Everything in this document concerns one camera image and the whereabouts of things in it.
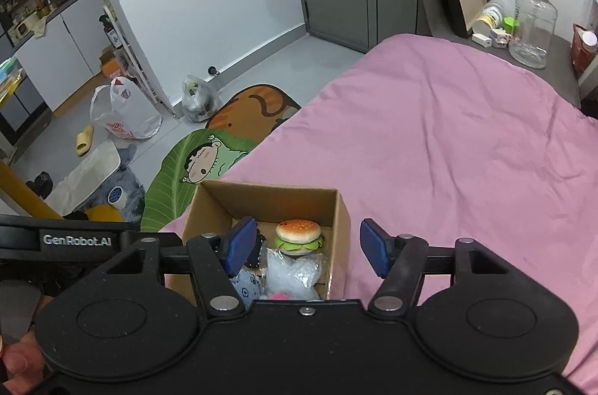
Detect pink bedsheet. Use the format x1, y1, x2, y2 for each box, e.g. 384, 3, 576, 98
159, 33, 598, 395

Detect burger plush toy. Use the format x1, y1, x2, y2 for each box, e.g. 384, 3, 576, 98
273, 220, 324, 256

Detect white and yellow can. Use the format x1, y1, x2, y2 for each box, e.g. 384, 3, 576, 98
471, 1, 505, 35

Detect white tote bag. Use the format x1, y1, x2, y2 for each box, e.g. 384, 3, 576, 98
44, 142, 122, 218

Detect white plush in plastic bag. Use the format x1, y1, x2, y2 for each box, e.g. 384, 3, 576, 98
265, 246, 328, 300

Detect grey nightstand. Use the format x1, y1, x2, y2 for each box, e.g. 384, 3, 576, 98
451, 28, 582, 111

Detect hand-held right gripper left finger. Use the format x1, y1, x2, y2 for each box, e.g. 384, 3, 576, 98
100, 217, 259, 316

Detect black and white plush toy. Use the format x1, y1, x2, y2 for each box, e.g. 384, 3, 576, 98
240, 231, 268, 271

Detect tape roll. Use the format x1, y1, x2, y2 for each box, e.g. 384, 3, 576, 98
107, 185, 127, 210

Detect grey fluffy rug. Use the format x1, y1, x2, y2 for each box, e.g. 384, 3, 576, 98
61, 143, 145, 232

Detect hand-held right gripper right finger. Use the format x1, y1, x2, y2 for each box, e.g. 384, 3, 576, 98
360, 218, 521, 314

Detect white plastic shopping bag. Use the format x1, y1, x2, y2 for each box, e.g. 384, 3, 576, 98
90, 76, 163, 141

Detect yellow cushion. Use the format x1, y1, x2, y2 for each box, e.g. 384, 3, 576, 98
84, 203, 124, 223

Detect person's left hand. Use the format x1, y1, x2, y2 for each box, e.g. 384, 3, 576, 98
0, 297, 57, 395

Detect yellow wooden bar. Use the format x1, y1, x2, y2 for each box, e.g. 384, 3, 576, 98
0, 159, 64, 220

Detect orange box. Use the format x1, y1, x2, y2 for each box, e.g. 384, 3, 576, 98
99, 49, 123, 79

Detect grey low cabinet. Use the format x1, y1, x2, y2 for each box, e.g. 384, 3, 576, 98
0, 59, 54, 153

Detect yellow slipper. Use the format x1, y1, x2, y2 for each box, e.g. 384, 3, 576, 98
75, 125, 95, 157

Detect green leaf rug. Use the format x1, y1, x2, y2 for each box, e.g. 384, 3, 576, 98
140, 129, 258, 232

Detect orange cat rug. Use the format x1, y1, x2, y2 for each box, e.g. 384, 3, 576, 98
206, 84, 302, 144

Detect clear plastic bag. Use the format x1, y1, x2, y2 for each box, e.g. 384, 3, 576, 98
181, 75, 222, 124

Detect brown cardboard box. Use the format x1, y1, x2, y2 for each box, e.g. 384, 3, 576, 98
166, 180, 352, 302

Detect white kitchen cabinet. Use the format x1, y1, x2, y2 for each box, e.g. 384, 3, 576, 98
0, 0, 122, 129

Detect black shoes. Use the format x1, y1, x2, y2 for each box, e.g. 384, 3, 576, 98
25, 172, 53, 200

